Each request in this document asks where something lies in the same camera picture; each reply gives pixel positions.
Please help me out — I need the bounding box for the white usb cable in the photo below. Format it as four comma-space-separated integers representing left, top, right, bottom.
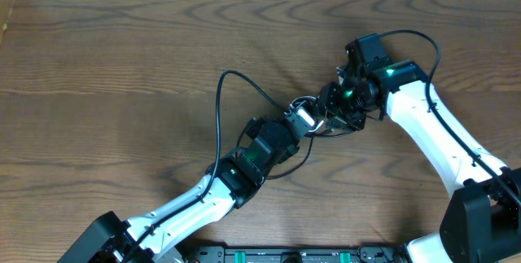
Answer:
291, 98, 326, 134

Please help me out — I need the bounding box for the black usb cable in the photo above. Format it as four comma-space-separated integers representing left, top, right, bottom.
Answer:
289, 94, 318, 112

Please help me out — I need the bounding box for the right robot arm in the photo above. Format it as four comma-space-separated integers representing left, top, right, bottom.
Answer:
317, 33, 520, 263

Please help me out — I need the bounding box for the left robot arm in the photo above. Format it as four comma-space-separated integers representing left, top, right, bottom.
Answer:
60, 107, 322, 262

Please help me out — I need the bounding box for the left camera cable black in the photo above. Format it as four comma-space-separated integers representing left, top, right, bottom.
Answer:
121, 70, 287, 263

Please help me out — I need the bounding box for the camera cable black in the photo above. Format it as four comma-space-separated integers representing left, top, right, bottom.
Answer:
121, 70, 287, 263
379, 29, 520, 208

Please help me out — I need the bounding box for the right camera cable black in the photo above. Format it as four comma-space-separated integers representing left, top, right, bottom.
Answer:
379, 29, 520, 208

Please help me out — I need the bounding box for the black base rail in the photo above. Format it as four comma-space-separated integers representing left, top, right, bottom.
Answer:
181, 244, 409, 263

